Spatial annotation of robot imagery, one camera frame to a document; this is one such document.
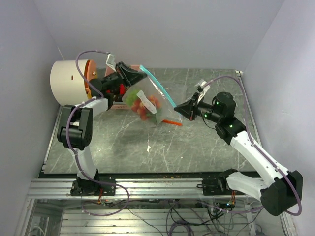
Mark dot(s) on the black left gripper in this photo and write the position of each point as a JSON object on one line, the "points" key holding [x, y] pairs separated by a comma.
{"points": [[130, 76]]}

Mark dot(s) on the blue zip bag with strawberries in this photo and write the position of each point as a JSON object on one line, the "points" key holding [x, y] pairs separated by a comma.
{"points": [[144, 99]]}

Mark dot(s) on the round white drawer organizer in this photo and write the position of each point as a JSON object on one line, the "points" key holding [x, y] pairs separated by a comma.
{"points": [[67, 85]]}

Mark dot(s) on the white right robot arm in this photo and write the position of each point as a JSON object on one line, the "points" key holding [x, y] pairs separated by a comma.
{"points": [[278, 189]]}

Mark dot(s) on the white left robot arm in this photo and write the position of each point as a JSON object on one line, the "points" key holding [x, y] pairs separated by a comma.
{"points": [[75, 129]]}

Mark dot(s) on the orange zip bag with vegetables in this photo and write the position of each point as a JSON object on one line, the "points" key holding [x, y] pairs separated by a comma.
{"points": [[173, 94]]}

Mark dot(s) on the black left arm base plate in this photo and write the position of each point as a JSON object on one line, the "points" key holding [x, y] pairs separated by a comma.
{"points": [[83, 187]]}

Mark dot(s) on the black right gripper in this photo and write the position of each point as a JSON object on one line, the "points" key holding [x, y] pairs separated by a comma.
{"points": [[187, 109]]}

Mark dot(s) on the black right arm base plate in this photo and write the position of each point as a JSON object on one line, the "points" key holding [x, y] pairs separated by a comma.
{"points": [[210, 187]]}

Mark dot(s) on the pink perforated plastic basket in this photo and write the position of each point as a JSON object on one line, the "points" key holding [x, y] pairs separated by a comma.
{"points": [[119, 105]]}

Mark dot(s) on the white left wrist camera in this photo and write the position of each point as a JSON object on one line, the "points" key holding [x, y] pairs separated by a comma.
{"points": [[110, 62]]}

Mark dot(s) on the aluminium frame rail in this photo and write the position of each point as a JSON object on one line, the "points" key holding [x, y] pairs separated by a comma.
{"points": [[160, 188]]}

